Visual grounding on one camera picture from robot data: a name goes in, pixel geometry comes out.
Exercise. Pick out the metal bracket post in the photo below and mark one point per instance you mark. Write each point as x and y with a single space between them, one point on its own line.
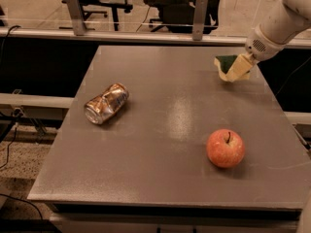
76 16
199 19

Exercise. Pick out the crushed aluminium can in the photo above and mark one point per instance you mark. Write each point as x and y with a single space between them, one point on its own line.
105 105

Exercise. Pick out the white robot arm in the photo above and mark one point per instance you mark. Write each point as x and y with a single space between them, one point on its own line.
281 24

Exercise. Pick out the yellow sponge green top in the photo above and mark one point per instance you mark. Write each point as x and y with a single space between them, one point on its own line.
223 63

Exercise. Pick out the red apple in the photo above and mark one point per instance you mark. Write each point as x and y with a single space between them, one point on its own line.
225 148

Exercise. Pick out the horizontal metal rail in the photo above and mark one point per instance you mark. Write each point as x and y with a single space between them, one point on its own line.
129 37

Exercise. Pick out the middle metal bracket post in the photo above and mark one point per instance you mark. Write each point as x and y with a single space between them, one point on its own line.
199 19

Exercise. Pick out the black office chair right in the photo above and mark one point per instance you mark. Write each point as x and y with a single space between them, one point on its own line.
178 15

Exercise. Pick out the left metal bracket post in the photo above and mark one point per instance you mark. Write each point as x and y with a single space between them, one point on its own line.
76 16

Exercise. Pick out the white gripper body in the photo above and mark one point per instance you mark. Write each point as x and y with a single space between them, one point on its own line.
260 49

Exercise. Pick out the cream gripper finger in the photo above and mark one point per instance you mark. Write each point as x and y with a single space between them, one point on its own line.
240 68

